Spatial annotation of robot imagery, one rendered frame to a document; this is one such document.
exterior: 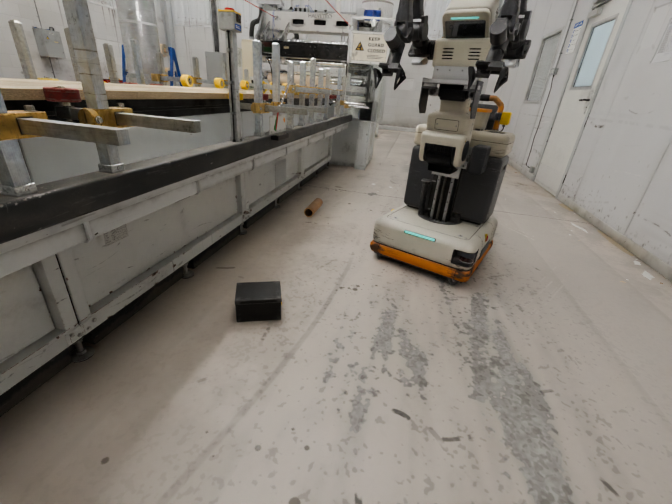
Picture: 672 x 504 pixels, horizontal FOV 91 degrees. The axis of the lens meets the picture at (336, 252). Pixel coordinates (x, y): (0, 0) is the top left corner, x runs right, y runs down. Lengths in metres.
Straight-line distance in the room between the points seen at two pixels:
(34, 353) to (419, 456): 1.22
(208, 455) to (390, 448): 0.53
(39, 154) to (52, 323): 0.55
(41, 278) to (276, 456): 0.90
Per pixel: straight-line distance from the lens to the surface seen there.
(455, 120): 1.88
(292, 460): 1.12
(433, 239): 1.92
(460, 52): 1.89
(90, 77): 1.12
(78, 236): 1.13
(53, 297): 1.39
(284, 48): 4.93
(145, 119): 1.09
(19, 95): 1.27
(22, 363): 1.40
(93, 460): 1.26
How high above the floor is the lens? 0.96
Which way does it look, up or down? 26 degrees down
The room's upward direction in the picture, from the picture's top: 5 degrees clockwise
